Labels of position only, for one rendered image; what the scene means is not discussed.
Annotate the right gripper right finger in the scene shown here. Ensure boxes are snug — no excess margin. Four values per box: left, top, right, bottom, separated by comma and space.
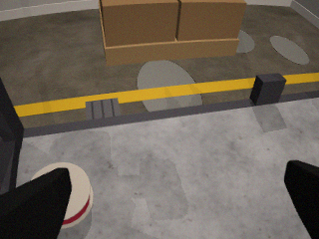
284, 160, 319, 239

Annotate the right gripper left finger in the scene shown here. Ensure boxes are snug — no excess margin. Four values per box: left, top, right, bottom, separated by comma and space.
0, 167, 72, 239

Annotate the dark grey metal gantry frame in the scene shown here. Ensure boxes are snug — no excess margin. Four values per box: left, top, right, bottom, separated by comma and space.
0, 78, 24, 148

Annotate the dark grey block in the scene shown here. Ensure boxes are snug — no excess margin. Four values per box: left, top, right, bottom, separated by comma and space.
249, 73, 287, 106

